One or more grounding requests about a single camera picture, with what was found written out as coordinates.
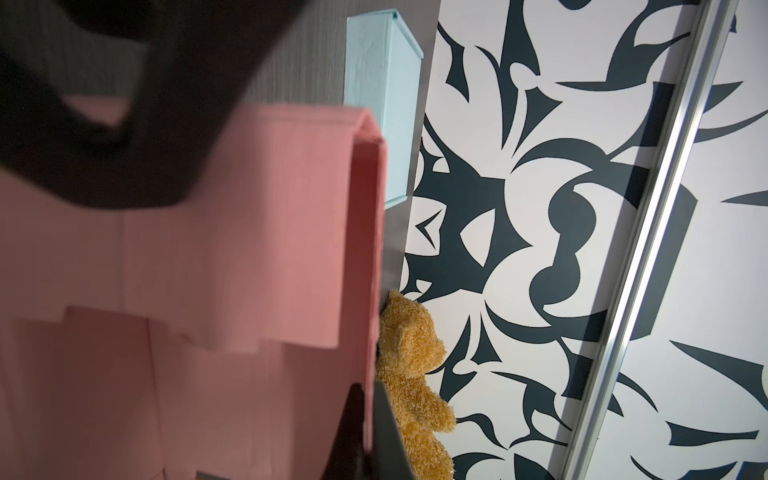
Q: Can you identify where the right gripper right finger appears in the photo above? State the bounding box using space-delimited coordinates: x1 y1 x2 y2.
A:
371 382 415 480

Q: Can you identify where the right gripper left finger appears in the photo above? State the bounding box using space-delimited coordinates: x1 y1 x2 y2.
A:
321 384 365 480

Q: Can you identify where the brown teddy bear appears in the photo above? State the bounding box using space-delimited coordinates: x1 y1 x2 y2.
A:
376 290 457 479

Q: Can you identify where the light blue paper box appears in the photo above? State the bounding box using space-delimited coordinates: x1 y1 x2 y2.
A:
344 9 424 208

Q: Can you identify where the pink paper box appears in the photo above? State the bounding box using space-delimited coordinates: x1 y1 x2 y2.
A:
1 105 386 479

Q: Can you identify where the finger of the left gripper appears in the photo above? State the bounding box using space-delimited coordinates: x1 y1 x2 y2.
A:
1 1 305 209

